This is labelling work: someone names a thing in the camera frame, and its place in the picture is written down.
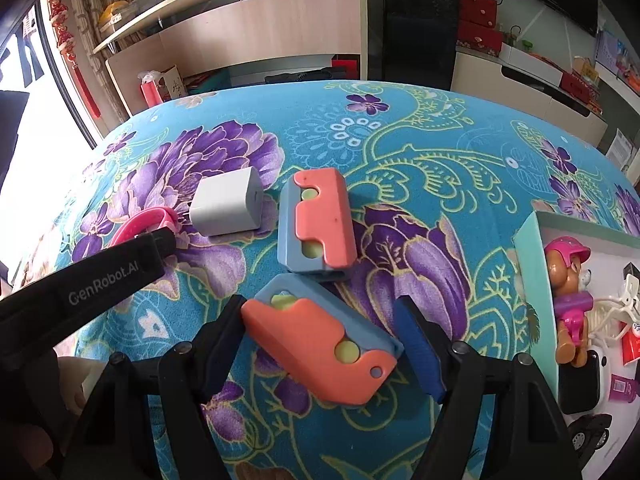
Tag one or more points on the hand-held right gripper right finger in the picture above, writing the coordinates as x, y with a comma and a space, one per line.
420, 355

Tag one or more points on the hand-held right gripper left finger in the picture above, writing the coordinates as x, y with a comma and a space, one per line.
220, 355

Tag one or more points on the orange and blue plastic toy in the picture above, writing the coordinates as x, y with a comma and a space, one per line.
310, 345
320, 210

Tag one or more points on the pink watch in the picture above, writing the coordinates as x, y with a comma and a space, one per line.
130, 227

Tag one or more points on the teal and white box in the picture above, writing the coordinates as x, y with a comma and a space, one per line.
530, 260

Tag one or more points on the pink dog toy figure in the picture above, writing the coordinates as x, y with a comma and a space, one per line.
570, 310

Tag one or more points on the black toy car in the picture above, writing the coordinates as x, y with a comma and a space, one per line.
590, 437

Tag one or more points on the purple packet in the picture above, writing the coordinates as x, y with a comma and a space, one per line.
622, 390

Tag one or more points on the red tube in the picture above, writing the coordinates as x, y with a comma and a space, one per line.
632, 350

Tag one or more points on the cream plastic clip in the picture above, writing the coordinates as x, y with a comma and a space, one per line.
627, 295

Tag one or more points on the person's left hand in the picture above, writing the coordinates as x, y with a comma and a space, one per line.
20, 447

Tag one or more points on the window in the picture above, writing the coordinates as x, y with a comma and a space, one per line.
30, 160

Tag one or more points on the white charger adapter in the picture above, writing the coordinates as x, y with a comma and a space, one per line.
225, 200

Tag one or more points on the floral blanket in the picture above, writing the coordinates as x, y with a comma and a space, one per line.
425, 160

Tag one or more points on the red tissue box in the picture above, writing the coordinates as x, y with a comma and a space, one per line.
149, 90

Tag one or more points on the small black gadget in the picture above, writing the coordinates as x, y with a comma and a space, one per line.
631, 274

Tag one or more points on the beige paper bag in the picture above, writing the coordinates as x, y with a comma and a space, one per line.
172, 82

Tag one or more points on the red hanging knot ornament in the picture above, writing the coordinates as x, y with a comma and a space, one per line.
70, 50

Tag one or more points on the white television stand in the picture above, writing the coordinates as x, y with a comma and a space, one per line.
500, 90

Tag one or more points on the yellow round object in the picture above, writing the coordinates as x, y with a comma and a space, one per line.
112, 15

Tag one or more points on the white printed paper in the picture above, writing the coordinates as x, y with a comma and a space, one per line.
622, 147

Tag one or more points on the long black device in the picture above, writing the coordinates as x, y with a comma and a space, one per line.
300, 76

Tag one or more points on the small red box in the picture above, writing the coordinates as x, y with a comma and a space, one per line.
346, 69

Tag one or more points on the white flat box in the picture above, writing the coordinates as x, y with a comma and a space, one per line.
530, 65

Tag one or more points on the red flat box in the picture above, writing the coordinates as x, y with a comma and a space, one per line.
580, 85

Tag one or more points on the red gift box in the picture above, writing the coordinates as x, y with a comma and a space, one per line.
479, 39

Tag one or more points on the black tower appliance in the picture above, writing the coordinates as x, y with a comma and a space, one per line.
420, 30

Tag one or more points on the wooden shelf cabinet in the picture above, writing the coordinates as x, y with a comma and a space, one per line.
275, 25

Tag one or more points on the colourful wall poster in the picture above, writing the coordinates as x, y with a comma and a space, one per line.
617, 57

